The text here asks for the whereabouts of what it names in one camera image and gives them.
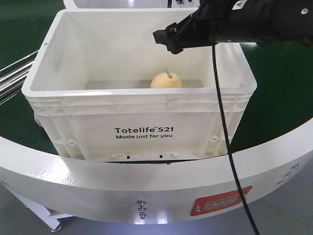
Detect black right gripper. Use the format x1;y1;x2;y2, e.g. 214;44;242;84
153;0;235;54

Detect yellow plush fruit toy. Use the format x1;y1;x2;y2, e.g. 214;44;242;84
151;69;182;88

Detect white plastic tote box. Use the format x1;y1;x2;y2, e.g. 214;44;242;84
21;6;257;164

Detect pink plush fruit toy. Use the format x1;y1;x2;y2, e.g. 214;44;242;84
34;113;42;127

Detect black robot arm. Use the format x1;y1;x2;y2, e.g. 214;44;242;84
153;0;313;54

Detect metal roller rods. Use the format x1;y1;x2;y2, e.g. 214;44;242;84
0;50;39;104

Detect orange label plate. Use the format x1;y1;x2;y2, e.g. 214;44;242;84
190;190;242;216

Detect white conveyor leg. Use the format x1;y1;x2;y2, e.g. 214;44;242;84
3;183;73;232

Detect black cable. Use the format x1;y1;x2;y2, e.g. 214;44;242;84
211;14;260;235

